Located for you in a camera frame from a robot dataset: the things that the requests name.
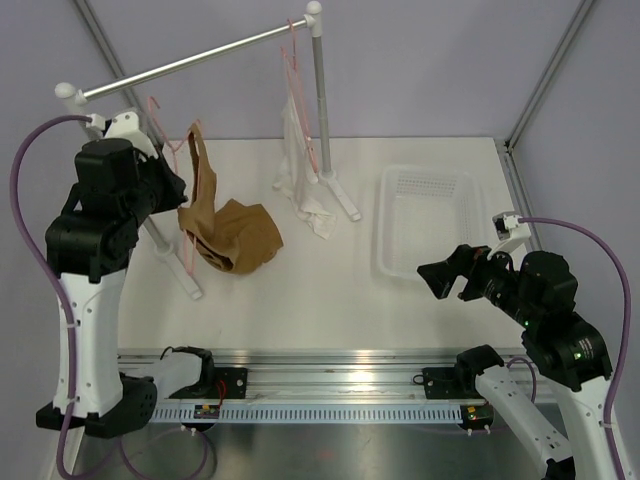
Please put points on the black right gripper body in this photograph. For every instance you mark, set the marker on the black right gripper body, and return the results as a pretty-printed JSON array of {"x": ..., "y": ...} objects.
[{"x": 490, "y": 277}]

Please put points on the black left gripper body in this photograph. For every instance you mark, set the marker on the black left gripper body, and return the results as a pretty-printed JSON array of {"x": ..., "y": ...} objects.
[{"x": 161, "y": 191}]

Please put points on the brown tank top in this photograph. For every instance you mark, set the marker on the brown tank top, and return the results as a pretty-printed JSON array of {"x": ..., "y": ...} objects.
[{"x": 234, "y": 238}]

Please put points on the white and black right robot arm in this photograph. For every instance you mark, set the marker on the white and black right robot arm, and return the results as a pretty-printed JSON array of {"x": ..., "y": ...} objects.
[{"x": 568, "y": 352}]

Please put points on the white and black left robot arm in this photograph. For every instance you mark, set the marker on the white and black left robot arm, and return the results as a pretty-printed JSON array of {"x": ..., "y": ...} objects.
[{"x": 88, "y": 248}]

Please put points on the white tank top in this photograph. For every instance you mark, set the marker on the white tank top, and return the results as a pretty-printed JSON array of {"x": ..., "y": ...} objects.
[{"x": 295, "y": 176}]

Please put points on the clear plastic basket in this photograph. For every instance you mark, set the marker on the clear plastic basket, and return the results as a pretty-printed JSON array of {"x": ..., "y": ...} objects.
[{"x": 423, "y": 214}]

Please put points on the silver white clothes rack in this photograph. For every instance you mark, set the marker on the silver white clothes rack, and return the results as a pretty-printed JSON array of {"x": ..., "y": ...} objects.
[{"x": 75, "y": 99}]

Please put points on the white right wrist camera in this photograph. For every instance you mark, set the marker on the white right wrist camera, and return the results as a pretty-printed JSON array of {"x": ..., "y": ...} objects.
[{"x": 512, "y": 233}]

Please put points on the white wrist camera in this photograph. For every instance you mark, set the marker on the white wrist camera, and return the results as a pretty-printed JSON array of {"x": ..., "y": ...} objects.
[
  {"x": 512, "y": 233},
  {"x": 127, "y": 126}
]

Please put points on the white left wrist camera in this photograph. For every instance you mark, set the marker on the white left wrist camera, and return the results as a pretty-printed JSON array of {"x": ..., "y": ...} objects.
[{"x": 127, "y": 126}]

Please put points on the aluminium mounting rail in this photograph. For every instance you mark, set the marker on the aluminium mounting rail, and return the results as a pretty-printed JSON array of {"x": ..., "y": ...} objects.
[{"x": 334, "y": 376}]

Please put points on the pink wire hanger with white top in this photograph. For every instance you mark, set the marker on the pink wire hanger with white top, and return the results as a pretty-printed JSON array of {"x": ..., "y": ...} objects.
[{"x": 295, "y": 86}]

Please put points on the white slotted cable duct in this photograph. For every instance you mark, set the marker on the white slotted cable duct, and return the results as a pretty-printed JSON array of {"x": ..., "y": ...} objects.
[{"x": 241, "y": 413}]

